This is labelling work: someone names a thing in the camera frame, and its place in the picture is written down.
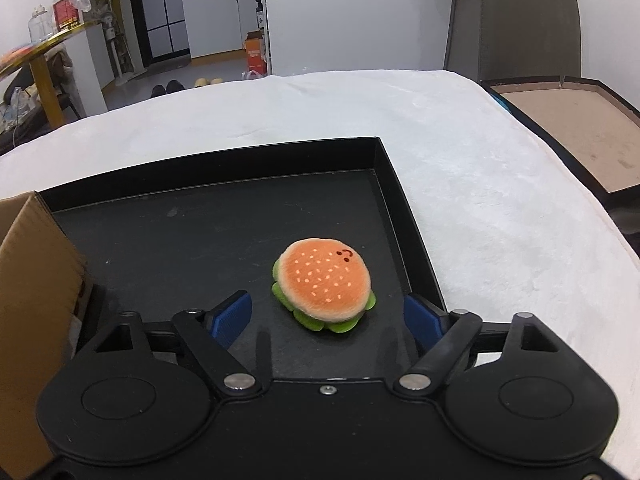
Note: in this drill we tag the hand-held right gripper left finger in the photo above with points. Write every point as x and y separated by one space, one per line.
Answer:
232 317

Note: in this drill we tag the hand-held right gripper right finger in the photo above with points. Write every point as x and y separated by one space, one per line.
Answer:
420 320

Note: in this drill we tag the black tray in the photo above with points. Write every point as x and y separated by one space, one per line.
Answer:
200 240

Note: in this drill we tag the burger plush toy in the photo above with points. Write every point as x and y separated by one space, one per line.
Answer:
320 275

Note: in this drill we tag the brown cardboard box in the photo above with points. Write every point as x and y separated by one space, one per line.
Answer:
35 270

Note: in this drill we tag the black slipper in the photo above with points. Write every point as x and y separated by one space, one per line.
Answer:
158 91
175 86

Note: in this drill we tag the white plastic bag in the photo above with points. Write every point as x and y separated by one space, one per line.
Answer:
252 75

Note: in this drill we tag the dark framed brown board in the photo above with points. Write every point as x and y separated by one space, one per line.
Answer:
575 130

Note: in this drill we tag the orange cardboard box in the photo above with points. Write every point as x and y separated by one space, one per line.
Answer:
255 52

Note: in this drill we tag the dark sofa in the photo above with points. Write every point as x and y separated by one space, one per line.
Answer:
25 120

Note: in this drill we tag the white standing fan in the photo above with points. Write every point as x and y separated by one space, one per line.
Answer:
117 50

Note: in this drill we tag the white cabinet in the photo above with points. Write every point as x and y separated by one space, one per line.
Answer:
215 20

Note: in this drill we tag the yellow table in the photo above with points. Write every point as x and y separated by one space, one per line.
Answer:
42 85

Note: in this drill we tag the black bottle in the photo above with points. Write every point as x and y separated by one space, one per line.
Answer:
259 12

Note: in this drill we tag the black framed glass door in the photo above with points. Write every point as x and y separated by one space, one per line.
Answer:
160 10

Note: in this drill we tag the red box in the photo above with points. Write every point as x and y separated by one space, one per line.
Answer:
67 15

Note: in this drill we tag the glass jar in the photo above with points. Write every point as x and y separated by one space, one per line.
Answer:
40 25

